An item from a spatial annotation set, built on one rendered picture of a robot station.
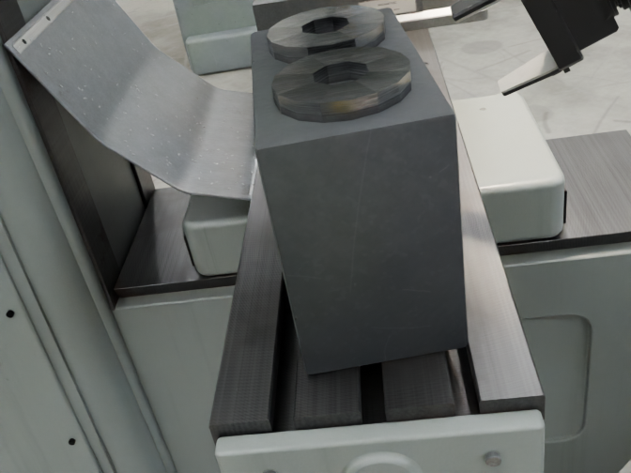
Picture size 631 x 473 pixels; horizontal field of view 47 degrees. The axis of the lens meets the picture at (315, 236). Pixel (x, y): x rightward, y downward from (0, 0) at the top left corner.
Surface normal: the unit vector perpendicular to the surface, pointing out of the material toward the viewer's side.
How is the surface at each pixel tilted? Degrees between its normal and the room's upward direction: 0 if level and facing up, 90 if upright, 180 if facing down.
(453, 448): 90
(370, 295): 90
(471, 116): 0
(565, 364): 90
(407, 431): 0
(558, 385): 90
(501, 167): 0
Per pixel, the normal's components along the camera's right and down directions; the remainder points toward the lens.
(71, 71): 0.82, -0.45
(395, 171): 0.09, 0.54
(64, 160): 0.99, -0.11
